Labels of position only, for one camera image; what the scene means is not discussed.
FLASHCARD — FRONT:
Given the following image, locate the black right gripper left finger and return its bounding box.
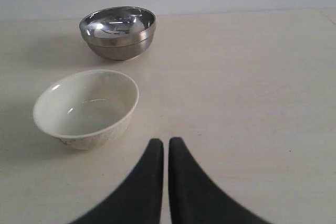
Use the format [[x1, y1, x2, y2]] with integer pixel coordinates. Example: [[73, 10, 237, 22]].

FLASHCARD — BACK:
[[73, 138, 164, 223]]

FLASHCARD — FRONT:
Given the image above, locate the cream ceramic bowl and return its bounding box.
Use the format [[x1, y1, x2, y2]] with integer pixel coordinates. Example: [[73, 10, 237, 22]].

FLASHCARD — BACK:
[[33, 69, 140, 150]]

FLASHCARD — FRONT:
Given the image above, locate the stainless steel bowl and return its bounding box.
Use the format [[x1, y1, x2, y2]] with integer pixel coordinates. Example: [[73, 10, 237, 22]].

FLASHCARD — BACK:
[[79, 6, 156, 47], [80, 22, 156, 61]]

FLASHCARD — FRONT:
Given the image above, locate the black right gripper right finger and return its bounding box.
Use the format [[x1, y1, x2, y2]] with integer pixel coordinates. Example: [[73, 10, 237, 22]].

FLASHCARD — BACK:
[[168, 137, 268, 223]]

